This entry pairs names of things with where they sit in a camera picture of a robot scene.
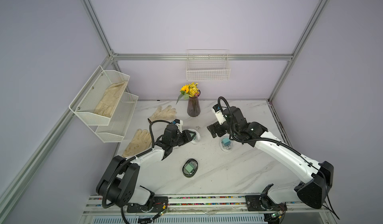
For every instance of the white fabric glove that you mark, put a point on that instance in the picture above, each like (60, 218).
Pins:
(168, 114)

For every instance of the green charger plug front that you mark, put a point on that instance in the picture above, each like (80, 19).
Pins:
(190, 168)

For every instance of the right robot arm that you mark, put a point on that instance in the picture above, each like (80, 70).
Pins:
(315, 178)

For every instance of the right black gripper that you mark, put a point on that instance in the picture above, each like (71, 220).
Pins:
(219, 127)

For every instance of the teal charger plug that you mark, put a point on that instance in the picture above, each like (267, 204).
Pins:
(226, 142)

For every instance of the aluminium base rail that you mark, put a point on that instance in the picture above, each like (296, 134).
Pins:
(215, 204)

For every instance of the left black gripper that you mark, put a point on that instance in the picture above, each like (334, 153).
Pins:
(188, 137)

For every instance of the dark ribbed vase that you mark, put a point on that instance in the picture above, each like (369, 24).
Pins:
(193, 109)

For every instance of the yellow flower bouquet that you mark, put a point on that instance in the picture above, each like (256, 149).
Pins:
(189, 91)

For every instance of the lower white mesh basket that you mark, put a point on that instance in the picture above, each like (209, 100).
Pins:
(120, 121)

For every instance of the white mesh basket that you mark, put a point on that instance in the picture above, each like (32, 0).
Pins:
(120, 121)
(86, 106)

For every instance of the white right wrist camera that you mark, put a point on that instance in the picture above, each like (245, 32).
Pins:
(218, 114)

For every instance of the aluminium cage frame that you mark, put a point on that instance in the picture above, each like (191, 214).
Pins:
(21, 182)

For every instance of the upper white mesh basket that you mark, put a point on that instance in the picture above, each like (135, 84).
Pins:
(86, 106)

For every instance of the white wire wall basket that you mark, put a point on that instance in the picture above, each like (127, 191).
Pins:
(207, 65)

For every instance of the clear round case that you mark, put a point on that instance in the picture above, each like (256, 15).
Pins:
(225, 149)
(196, 136)

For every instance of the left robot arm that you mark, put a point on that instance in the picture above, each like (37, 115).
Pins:
(118, 185)

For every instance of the beige leather glove table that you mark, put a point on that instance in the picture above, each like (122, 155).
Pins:
(140, 142)

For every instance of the beige glove in basket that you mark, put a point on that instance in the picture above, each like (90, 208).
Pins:
(110, 99)

